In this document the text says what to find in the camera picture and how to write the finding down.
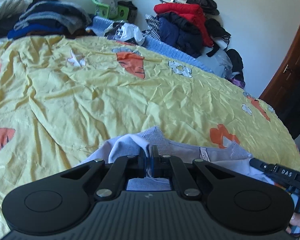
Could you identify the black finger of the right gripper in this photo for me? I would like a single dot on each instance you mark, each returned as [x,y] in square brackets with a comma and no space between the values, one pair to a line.
[261,166]

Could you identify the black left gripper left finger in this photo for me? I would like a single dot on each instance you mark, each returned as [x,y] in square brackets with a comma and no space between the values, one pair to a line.
[59,202]

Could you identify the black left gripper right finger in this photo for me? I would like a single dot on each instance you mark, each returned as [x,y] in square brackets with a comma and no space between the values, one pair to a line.
[235,201]

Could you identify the light lavender shirt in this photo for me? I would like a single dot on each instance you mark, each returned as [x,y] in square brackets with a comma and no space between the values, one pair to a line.
[232,157]

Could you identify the person in black clothes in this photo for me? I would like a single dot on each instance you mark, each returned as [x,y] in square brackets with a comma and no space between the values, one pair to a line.
[290,113]

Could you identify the dark navy clothes pile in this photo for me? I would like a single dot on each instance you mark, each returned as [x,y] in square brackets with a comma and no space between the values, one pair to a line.
[179,33]

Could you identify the yellow carrot print bedsheet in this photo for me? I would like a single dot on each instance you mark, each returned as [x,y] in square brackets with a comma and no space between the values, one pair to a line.
[61,99]

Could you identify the brown wooden door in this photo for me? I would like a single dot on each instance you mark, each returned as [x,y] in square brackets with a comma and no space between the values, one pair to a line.
[285,78]

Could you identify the red knit garment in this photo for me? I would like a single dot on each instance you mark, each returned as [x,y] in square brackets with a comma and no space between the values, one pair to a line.
[191,12]

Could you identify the blue knitted blanket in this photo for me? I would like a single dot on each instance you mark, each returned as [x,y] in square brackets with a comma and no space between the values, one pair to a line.
[99,25]

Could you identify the black white plastic bag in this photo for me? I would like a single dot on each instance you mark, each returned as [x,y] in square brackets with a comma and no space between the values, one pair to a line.
[125,32]

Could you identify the grey blue folded sweaters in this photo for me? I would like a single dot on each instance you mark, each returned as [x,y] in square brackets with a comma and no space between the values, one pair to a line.
[50,17]

